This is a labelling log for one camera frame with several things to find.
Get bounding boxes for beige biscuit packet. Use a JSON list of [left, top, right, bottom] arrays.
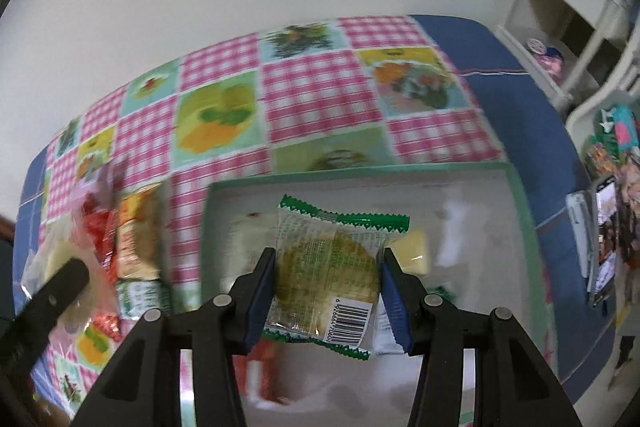
[[112, 184, 168, 283]]

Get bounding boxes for yellow jelly cup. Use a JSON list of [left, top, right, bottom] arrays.
[[389, 227, 432, 277]]

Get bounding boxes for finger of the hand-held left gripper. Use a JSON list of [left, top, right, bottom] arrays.
[[0, 257, 91, 390]]

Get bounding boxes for green and white snack packet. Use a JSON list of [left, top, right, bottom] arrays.
[[117, 279, 176, 320]]

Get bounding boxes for pink round small item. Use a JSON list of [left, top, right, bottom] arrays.
[[525, 38, 566, 75]]

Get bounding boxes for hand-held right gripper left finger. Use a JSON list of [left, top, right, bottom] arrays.
[[70, 248, 277, 427]]

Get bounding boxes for white small device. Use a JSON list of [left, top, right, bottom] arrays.
[[567, 191, 594, 279]]

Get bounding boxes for red triangular snack packet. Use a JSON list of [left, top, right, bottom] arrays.
[[75, 194, 121, 278]]

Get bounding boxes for white box with teal rim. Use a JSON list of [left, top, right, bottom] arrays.
[[180, 161, 558, 427]]

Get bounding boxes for colourful small toys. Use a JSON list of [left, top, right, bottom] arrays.
[[585, 104, 640, 218]]

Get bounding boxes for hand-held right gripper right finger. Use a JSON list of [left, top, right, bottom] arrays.
[[381, 248, 583, 427]]

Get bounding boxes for clear green-edged round cookie packet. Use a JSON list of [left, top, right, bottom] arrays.
[[263, 194, 411, 362]]

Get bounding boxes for orange-red patterned snack packet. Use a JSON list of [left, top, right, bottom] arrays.
[[92, 311, 123, 343]]

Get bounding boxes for green yellow corn snack packet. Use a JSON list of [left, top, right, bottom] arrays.
[[372, 284, 453, 355]]

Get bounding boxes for red box-shaped snack packet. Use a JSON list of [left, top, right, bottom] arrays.
[[235, 339, 291, 408]]

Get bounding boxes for clear packet of white cakes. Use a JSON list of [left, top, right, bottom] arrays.
[[22, 217, 101, 308]]

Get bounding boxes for pink checkered printed tablecloth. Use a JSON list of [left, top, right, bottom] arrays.
[[42, 14, 508, 427]]

